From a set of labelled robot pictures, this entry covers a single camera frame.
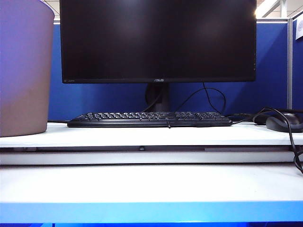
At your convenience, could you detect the black computer keyboard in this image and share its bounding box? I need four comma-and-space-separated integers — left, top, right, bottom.
67, 111, 234, 128

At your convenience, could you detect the white paper wall sign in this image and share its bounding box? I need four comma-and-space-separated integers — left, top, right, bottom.
295, 19, 303, 41

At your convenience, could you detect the fluorescent ceiling light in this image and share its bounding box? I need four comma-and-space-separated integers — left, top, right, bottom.
255, 0, 282, 19

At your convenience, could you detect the black monitor stand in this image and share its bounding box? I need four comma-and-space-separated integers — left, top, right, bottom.
144, 82, 171, 113

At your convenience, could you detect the thin black keyboard cable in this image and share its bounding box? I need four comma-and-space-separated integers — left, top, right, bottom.
226, 113, 254, 124

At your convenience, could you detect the thick black mouse cable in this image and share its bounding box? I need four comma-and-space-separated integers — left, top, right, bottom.
252, 107, 303, 176

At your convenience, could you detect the grey metal partition post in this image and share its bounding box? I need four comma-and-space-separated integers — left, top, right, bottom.
286, 18, 294, 110

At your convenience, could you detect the pink plastic trash can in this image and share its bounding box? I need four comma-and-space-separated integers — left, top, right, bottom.
0, 0, 55, 138

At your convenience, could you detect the grey metal desk rail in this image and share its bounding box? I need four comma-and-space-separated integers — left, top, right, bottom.
0, 145, 293, 153

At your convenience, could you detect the blue office partition panel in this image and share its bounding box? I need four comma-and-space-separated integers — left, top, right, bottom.
292, 19, 303, 111
48, 20, 288, 123

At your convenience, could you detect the black computer mouse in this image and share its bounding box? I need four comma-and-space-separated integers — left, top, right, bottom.
265, 113, 303, 132

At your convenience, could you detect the black ASUS computer monitor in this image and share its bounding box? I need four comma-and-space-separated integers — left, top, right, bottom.
59, 0, 258, 84

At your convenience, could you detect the thin black monitor cable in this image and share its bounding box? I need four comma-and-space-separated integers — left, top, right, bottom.
179, 82, 227, 114

